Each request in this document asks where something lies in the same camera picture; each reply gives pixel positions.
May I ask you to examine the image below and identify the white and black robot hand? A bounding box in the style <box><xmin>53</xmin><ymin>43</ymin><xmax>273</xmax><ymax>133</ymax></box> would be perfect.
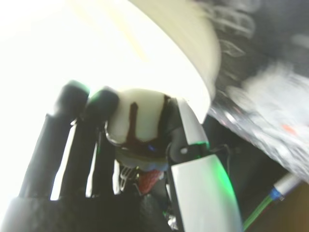
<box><xmin>0</xmin><ymin>79</ymin><xmax>243</xmax><ymax>232</ymax></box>

